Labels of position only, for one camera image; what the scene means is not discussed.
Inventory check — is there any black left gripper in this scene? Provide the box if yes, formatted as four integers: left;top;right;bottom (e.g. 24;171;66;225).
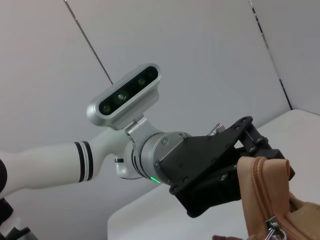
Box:
153;115;296;218

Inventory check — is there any khaki canvas food bag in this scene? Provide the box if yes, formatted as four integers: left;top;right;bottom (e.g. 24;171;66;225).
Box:
211;156;320;240

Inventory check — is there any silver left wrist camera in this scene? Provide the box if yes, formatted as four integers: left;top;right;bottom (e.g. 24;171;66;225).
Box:
86;63;162;131

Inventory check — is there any left gripper cable with connector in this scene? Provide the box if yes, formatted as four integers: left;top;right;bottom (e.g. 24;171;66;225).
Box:
208;122;227;136

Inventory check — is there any silver metal zipper pull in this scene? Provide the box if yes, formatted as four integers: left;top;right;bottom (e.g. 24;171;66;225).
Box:
264;216;287;240

